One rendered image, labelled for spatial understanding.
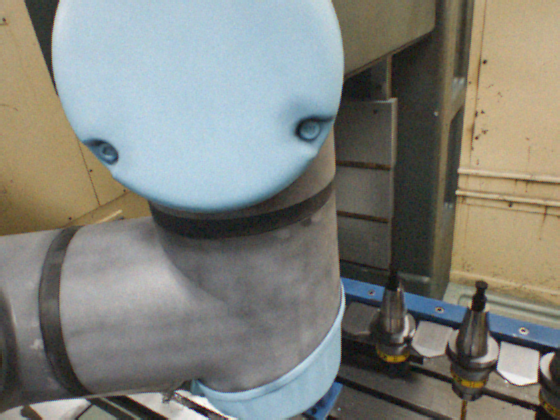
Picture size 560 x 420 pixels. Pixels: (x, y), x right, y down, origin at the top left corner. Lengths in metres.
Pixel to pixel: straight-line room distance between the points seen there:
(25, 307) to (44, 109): 1.63
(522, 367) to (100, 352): 0.56
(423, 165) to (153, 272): 1.06
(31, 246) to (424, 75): 1.02
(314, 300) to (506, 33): 1.32
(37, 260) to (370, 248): 1.18
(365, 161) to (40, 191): 1.21
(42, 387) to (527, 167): 1.46
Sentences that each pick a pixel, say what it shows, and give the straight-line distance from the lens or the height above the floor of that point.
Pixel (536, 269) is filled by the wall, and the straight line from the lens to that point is 1.71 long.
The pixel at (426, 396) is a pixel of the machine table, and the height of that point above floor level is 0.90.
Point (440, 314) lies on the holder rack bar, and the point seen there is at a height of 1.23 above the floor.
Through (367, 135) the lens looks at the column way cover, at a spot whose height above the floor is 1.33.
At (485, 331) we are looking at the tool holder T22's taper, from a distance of 0.62.
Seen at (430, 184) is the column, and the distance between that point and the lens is 1.20.
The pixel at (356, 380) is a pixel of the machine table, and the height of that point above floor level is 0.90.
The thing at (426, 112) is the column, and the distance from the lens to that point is 1.14.
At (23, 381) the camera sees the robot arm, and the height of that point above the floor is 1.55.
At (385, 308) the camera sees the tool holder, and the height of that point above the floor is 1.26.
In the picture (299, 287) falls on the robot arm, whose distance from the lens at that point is 0.16.
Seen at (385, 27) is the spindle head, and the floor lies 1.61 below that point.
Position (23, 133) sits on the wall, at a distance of 1.76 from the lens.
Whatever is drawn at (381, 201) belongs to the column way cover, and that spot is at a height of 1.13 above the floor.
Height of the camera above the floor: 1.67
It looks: 27 degrees down
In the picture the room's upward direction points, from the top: 7 degrees counter-clockwise
